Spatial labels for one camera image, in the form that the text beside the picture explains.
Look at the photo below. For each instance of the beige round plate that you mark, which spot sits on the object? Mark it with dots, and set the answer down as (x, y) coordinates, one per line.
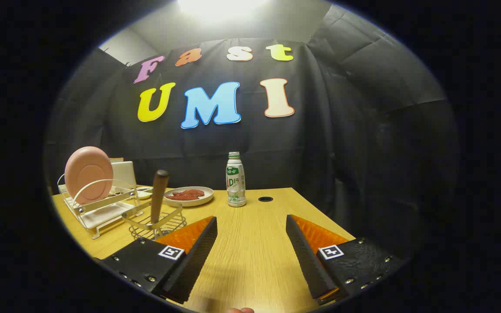
(203, 198)

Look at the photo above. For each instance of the white divided bean dish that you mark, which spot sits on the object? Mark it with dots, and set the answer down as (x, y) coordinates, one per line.
(145, 194)

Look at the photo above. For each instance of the white green drink bottle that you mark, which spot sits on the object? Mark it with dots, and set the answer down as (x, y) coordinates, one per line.
(236, 182)

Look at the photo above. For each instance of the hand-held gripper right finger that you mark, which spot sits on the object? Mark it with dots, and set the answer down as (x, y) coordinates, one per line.
(307, 256)

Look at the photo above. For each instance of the white toaster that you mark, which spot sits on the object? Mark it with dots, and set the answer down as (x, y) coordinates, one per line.
(124, 174)

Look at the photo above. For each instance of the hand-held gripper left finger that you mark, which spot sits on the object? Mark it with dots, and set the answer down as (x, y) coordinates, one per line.
(198, 256)

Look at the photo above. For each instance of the red meat piece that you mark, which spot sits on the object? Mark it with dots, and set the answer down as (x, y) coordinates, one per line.
(189, 192)
(181, 197)

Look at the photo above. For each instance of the pink plate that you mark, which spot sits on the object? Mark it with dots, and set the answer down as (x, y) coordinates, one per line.
(87, 174)

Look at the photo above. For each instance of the black backdrop cloth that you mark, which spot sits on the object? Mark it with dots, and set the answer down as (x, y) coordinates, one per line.
(320, 152)

